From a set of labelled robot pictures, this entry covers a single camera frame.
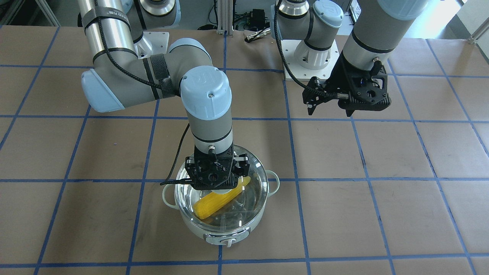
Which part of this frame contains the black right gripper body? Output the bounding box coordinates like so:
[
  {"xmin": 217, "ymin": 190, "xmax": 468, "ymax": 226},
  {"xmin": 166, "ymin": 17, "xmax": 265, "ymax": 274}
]
[{"xmin": 185, "ymin": 147, "xmax": 250, "ymax": 190}]

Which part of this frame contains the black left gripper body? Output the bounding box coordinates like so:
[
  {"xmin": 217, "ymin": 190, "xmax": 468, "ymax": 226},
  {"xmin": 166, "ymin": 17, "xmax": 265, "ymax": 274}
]
[{"xmin": 303, "ymin": 54, "xmax": 392, "ymax": 111}]

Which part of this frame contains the yellow corn cob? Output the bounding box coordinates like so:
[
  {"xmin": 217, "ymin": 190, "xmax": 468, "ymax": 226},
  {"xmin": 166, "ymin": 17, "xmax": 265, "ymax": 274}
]
[{"xmin": 193, "ymin": 176, "xmax": 251, "ymax": 220}]

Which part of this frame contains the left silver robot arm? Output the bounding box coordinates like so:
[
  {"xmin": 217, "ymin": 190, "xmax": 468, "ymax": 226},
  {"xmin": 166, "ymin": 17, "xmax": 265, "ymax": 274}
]
[{"xmin": 270, "ymin": 0, "xmax": 428, "ymax": 117}]

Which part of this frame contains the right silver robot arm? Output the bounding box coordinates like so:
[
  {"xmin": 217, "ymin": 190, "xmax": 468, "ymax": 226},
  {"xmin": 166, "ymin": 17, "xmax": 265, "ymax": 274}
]
[{"xmin": 78, "ymin": 0, "xmax": 249, "ymax": 191}]

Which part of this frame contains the pale green cooking pot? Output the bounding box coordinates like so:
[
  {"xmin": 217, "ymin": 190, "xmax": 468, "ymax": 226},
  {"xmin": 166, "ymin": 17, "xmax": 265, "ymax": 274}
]
[{"xmin": 162, "ymin": 146, "xmax": 280, "ymax": 247}]

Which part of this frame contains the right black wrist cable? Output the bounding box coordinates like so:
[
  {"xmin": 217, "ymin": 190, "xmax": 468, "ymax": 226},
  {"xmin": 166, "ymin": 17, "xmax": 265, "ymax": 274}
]
[{"xmin": 160, "ymin": 123, "xmax": 191, "ymax": 186}]

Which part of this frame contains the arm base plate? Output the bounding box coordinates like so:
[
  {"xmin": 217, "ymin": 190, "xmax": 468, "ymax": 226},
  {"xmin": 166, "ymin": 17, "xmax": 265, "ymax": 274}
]
[
  {"xmin": 281, "ymin": 40, "xmax": 340, "ymax": 81},
  {"xmin": 133, "ymin": 31, "xmax": 170, "ymax": 59}
]

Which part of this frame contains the aluminium frame post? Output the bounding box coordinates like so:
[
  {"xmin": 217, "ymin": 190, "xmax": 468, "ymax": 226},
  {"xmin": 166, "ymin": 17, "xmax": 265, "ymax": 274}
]
[{"xmin": 215, "ymin": 0, "xmax": 234, "ymax": 37}]

